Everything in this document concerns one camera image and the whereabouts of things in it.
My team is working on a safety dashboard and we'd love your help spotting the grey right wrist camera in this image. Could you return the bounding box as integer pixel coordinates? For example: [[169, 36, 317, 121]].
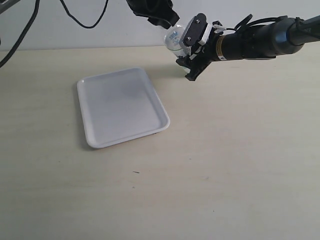
[[179, 13, 212, 56]]

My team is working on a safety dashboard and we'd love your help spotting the white plastic tray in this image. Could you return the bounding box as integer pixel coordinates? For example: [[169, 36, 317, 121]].
[[76, 67, 171, 149]]

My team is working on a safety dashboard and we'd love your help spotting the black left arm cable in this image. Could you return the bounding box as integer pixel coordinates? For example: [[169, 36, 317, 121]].
[[0, 0, 110, 68]]

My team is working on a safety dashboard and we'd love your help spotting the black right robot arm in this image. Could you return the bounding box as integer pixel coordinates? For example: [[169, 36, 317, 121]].
[[176, 13, 320, 81]]

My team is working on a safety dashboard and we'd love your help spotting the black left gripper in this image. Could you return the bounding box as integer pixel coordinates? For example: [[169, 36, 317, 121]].
[[126, 0, 180, 29]]

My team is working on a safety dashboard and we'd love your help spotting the clear plastic drink bottle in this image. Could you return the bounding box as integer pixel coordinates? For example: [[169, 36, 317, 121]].
[[163, 24, 188, 59]]

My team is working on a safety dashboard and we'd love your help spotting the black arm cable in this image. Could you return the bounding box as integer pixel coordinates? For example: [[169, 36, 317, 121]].
[[0, 0, 110, 68], [212, 14, 286, 35]]

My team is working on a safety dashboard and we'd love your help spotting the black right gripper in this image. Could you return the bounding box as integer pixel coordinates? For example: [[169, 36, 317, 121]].
[[176, 24, 222, 81]]

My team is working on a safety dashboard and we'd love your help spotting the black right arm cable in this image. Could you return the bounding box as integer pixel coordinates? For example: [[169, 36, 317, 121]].
[[212, 14, 286, 35]]

